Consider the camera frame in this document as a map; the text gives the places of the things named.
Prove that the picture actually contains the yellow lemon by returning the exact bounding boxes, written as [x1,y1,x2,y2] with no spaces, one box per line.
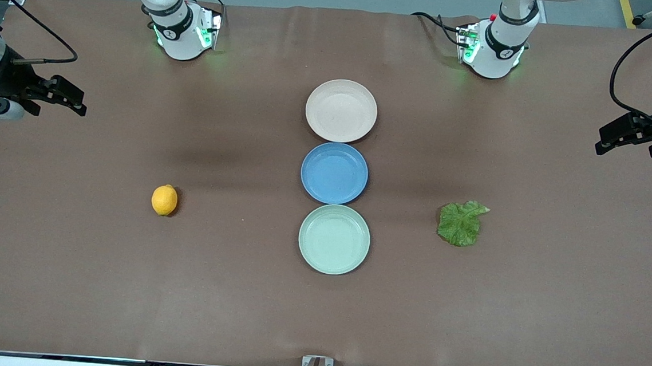
[150,183,180,217]

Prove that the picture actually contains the green lettuce leaf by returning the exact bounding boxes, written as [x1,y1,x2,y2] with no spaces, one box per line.
[435,198,492,249]

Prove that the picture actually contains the pale pink plate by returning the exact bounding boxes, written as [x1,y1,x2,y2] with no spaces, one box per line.
[303,77,380,145]

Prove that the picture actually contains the blue plate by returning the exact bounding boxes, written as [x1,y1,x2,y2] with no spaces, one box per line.
[298,140,371,207]

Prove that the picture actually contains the pale green plate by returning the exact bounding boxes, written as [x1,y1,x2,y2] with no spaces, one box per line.
[296,202,373,278]

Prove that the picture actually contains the black left base cable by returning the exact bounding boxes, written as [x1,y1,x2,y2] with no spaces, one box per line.
[409,11,473,49]

